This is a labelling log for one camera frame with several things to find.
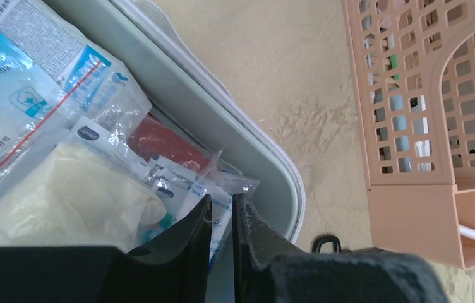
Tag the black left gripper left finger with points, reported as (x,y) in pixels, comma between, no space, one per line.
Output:
(173,267)

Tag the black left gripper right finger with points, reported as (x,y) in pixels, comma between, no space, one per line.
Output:
(269,268)

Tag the clear bag of sachets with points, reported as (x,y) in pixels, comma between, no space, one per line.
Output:
(178,187)

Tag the white sponge pad stack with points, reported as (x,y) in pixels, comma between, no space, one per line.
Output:
(76,197)

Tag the red fabric pouch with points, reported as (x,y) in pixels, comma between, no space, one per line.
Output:
(152,138)

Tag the white blue mask packet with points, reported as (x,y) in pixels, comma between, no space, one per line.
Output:
(101,87)

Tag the grey medicine case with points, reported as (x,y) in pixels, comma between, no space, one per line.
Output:
(190,96)

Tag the blue clear wipes packet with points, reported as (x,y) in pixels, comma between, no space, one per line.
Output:
(27,94)

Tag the peach plastic desk organizer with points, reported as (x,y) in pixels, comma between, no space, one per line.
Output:
(413,65)

